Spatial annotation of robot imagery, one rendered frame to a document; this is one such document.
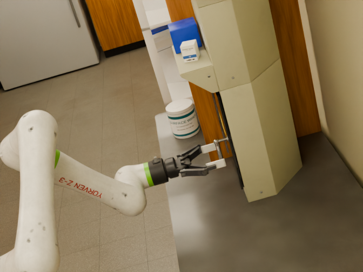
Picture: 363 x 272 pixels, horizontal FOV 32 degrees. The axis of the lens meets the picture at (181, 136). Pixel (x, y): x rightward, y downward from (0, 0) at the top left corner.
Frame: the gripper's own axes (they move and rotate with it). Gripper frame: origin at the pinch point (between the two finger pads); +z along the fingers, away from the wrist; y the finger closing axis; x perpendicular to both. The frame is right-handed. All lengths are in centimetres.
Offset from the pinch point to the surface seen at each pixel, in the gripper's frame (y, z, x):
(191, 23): 17.0, 3.3, -45.5
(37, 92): 451, -162, 115
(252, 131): -5.3, 13.3, -8.2
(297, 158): 7.1, 29.1, 15.7
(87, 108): 364, -102, 115
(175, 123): 61, -14, 12
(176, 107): 64, -12, 6
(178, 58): 10.3, -4.7, -36.5
